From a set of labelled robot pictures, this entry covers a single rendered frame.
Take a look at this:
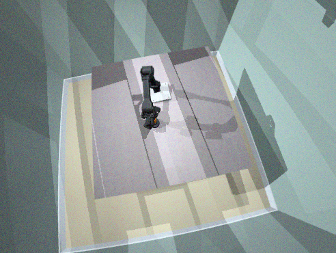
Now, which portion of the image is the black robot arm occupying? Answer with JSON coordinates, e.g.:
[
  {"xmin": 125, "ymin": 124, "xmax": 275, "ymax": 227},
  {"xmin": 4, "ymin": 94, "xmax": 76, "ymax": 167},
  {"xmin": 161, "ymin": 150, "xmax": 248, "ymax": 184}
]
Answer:
[{"xmin": 140, "ymin": 66, "xmax": 161, "ymax": 128}]

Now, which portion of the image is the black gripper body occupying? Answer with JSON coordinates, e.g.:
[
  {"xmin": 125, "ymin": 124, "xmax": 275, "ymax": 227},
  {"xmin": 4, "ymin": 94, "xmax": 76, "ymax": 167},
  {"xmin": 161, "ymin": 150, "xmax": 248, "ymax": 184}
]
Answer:
[{"xmin": 143, "ymin": 106, "xmax": 160, "ymax": 130}]

